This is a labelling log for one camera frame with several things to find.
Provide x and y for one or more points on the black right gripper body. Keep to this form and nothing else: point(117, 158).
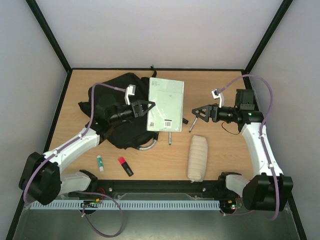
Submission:
point(214, 113)

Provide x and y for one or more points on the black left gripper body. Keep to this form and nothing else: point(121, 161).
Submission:
point(135, 108)

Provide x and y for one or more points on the grey hardcover book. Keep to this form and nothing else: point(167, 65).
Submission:
point(167, 114)

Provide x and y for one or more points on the black student backpack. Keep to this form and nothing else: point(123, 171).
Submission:
point(113, 119)

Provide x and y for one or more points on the beige fabric pencil case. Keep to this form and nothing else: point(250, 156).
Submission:
point(197, 159)

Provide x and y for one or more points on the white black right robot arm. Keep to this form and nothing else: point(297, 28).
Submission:
point(269, 189)

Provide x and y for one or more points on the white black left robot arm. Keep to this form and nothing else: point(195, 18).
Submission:
point(43, 179)

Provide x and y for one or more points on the blue cap white marker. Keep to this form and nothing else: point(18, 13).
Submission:
point(193, 124)

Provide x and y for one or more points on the green black highlighter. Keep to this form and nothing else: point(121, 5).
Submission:
point(185, 121)

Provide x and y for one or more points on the green cap white marker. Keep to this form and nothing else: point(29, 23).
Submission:
point(170, 138)

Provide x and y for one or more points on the pink black highlighter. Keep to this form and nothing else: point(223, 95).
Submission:
point(125, 166)

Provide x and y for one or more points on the green white glue stick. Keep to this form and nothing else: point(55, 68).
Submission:
point(100, 163)

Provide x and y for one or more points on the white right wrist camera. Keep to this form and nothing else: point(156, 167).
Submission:
point(217, 94)

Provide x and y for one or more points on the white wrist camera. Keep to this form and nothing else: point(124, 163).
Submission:
point(217, 94)
point(129, 91)

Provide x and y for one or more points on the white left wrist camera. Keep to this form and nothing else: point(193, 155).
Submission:
point(129, 91)

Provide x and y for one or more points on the light blue cable duct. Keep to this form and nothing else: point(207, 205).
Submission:
point(157, 205)

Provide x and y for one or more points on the black enclosure frame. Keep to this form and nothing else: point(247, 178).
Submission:
point(38, 14)

